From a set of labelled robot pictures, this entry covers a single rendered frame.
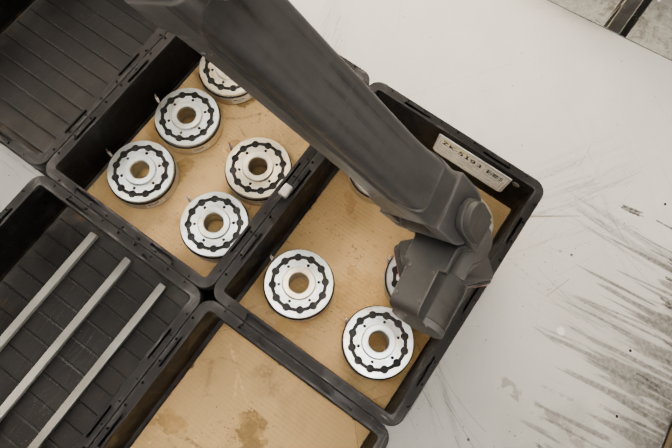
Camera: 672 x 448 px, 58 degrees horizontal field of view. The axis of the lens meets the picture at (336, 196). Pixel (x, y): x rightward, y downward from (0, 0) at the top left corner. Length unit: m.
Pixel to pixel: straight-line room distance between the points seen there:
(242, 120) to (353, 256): 0.29
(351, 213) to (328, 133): 0.53
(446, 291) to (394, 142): 0.19
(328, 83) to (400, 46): 0.83
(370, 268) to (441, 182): 0.42
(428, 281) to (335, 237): 0.36
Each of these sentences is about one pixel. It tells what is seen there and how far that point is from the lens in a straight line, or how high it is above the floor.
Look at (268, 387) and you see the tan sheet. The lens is 0.91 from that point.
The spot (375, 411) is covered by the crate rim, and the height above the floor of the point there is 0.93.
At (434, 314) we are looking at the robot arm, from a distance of 0.60.
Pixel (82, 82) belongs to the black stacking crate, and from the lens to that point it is 1.10.
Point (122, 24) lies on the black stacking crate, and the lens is 1.14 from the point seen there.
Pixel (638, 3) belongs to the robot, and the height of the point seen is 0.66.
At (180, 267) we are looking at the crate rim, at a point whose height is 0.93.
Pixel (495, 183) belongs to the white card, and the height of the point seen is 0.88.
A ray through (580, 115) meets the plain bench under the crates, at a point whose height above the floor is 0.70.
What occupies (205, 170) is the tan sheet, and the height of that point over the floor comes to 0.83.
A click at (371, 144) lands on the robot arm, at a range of 0.45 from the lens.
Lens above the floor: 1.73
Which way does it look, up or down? 72 degrees down
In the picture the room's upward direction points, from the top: 6 degrees clockwise
